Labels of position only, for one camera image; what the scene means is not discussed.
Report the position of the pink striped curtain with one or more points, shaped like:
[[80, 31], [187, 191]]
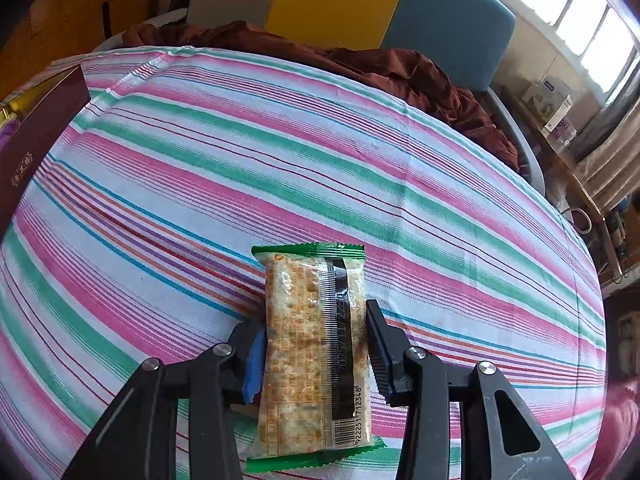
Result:
[[615, 155]]

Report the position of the maroon tin box gold interior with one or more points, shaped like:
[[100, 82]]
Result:
[[40, 140]]

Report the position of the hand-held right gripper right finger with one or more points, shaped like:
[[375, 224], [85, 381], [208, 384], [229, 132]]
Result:
[[382, 360]]

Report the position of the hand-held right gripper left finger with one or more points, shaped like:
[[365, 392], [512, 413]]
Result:
[[255, 365]]

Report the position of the wooden side table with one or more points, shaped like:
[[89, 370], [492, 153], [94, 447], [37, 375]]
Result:
[[575, 180]]

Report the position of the wooden wardrobe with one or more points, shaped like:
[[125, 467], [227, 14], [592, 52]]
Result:
[[75, 5]]

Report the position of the grey yellow blue chair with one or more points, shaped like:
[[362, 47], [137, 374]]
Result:
[[440, 25]]

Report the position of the purple box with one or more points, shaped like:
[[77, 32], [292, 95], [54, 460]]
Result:
[[562, 132]]

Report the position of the maroon cloth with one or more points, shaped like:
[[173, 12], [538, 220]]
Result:
[[425, 85]]

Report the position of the pink garment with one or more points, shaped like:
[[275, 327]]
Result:
[[617, 425]]

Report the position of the cracker packet with barcode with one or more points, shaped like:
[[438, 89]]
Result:
[[310, 350]]

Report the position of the white cardboard box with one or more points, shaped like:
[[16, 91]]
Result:
[[545, 102]]

